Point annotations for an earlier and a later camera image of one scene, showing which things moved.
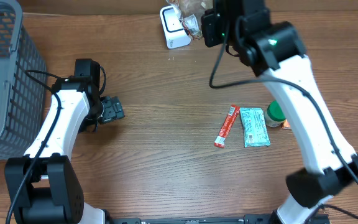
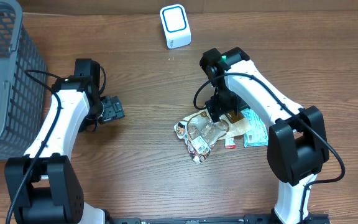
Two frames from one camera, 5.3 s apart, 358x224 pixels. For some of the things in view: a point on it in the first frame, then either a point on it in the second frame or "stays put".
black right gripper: (208, 28) -> (217, 106)
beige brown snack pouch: (191, 12) -> (201, 133)
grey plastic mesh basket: (13, 84) stays put
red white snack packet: (220, 140) -> (230, 144)
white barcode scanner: (175, 32) stays put
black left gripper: (113, 110) stays put
